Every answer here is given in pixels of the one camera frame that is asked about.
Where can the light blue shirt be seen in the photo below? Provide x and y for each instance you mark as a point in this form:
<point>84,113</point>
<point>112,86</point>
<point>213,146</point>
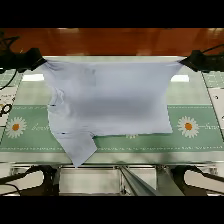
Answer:
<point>113,100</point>

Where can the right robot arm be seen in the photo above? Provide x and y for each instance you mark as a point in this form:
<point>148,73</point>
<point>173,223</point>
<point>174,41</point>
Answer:
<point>204,61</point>

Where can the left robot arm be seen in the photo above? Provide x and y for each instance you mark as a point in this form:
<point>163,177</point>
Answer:
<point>20,60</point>

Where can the silver frame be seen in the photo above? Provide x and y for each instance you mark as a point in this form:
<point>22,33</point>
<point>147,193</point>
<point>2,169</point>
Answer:
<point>140,183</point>

